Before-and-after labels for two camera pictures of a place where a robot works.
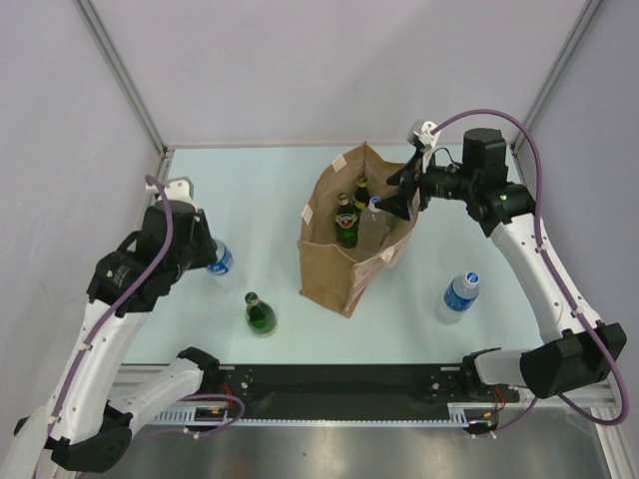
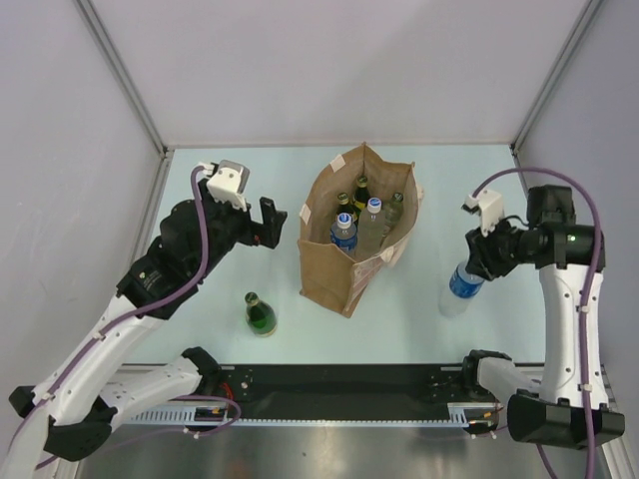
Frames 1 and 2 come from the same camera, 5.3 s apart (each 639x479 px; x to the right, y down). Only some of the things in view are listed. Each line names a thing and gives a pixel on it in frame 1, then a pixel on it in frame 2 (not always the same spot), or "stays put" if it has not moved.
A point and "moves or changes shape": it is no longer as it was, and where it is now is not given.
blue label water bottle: x=459 y=294 moves or changes shape
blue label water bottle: x=225 y=259 → x=343 y=235
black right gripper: x=401 y=203 → x=482 y=259
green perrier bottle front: x=260 y=315 stays put
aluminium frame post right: x=523 y=141 stays put
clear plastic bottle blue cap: x=372 y=228 stays put
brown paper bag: x=327 y=271 stays put
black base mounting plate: x=351 y=386 stays put
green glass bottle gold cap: x=362 y=196 stays put
